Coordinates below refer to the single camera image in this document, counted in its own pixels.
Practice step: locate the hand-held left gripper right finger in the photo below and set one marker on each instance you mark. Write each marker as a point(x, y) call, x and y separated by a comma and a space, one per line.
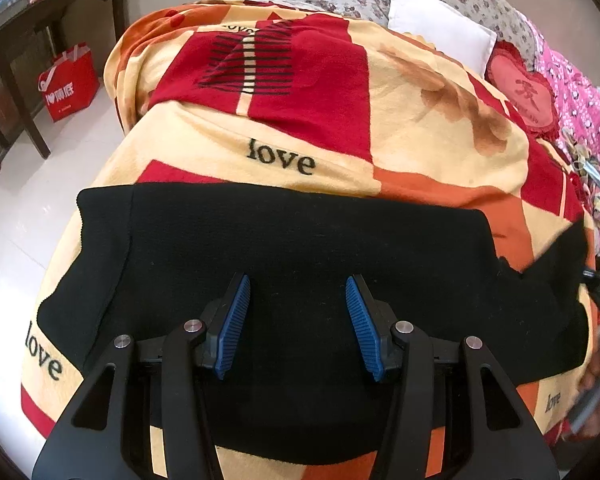
point(362, 322)

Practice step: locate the red heart-shaped cushion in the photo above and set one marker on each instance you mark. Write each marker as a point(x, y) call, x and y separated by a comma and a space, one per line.
point(522, 92)

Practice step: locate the white pillow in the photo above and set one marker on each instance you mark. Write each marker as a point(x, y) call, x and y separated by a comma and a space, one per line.
point(437, 22)

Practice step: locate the pink printed cloth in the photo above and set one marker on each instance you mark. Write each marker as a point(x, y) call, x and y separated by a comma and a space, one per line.
point(582, 95)

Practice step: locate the black pants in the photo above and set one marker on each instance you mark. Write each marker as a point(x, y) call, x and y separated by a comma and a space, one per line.
point(290, 240)

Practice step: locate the red and yellow printed blanket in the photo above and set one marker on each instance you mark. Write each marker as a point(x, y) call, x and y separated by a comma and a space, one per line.
point(400, 125)

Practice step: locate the red shopping bag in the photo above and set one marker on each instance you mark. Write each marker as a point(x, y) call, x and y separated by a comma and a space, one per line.
point(67, 82)

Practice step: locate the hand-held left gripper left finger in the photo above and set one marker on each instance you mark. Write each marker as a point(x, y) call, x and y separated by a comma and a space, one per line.
point(232, 320)

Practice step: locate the multicoloured fabric bundle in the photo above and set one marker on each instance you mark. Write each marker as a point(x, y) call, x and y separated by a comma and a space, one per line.
point(592, 170)

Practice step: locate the dark wooden table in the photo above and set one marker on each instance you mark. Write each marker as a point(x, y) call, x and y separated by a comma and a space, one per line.
point(25, 25)

